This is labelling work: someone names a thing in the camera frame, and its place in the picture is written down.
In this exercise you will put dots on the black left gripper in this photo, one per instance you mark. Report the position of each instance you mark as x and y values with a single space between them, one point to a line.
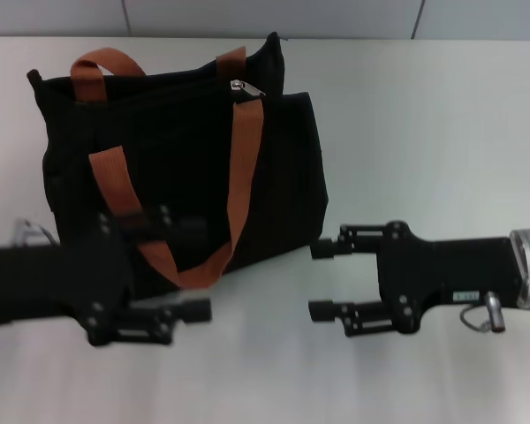
48 282

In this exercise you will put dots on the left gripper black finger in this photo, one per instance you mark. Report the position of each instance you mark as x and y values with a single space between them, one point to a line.
196 309
190 232

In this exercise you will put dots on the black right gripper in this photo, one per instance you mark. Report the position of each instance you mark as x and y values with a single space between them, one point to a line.
446 269

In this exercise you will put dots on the silver metal zipper pull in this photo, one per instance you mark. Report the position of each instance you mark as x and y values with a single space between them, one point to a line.
247 88

